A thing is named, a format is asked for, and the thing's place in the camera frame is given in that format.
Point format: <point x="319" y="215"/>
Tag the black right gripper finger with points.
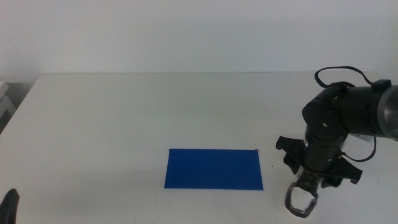
<point x="291" y="163"/>
<point x="331" y="183"/>

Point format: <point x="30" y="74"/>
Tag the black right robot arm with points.
<point x="357" y="109"/>

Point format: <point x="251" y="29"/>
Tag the blue rectangular mat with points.
<point x="214" y="169"/>

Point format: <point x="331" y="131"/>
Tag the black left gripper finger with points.
<point x="8" y="208"/>

